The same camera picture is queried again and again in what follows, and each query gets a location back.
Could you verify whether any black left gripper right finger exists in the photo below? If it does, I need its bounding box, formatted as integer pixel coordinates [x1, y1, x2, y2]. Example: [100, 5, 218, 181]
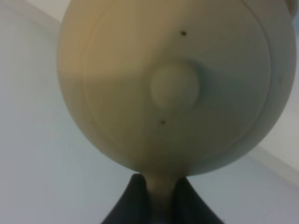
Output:
[171, 178, 224, 224]

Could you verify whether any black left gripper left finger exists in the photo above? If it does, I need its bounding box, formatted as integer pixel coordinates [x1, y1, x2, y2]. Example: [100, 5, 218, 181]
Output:
[102, 174, 151, 224]

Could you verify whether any beige teapot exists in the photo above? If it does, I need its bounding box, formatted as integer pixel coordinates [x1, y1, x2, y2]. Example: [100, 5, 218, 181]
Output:
[57, 0, 294, 206]

